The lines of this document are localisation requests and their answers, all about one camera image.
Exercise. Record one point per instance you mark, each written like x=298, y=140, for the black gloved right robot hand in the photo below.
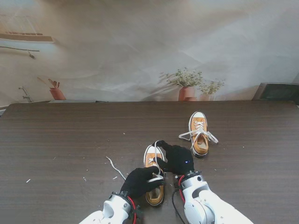
x=180, y=161

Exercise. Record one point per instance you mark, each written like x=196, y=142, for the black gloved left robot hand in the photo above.
x=140, y=182

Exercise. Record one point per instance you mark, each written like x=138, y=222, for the printed kitchen backdrop cloth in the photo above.
x=140, y=46

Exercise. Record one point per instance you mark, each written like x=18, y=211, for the white shoelace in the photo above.
x=211, y=138
x=155, y=151

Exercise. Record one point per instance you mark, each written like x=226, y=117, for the yellow canvas sneaker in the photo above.
x=149, y=150
x=198, y=115

